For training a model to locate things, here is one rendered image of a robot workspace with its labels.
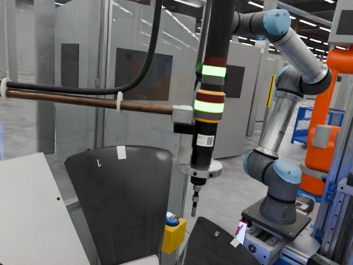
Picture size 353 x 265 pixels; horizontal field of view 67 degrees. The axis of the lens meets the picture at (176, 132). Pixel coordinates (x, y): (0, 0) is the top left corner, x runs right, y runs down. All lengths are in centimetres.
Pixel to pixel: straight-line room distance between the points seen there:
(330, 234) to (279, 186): 27
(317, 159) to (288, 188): 317
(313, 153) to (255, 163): 310
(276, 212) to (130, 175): 78
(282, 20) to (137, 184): 66
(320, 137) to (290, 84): 298
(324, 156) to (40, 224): 398
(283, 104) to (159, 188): 83
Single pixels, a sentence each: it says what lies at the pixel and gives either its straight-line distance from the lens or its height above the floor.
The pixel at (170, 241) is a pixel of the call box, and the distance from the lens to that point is 97.
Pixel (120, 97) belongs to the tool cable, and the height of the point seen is 156.
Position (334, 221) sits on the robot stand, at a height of 110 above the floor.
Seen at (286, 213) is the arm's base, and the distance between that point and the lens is 122.
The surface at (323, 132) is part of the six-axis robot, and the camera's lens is 419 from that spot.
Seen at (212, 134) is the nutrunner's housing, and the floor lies 152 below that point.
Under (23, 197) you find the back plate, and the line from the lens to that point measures 69.
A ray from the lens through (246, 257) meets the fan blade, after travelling 74.
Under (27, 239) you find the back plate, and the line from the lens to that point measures 68.
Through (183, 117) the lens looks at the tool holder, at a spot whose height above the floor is 154.
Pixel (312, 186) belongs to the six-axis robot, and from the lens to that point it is 439.
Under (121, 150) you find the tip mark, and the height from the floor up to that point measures 142.
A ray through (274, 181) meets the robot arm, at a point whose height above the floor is 120.
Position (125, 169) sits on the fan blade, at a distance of 56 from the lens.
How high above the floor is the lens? 161
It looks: 14 degrees down
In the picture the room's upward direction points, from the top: 7 degrees clockwise
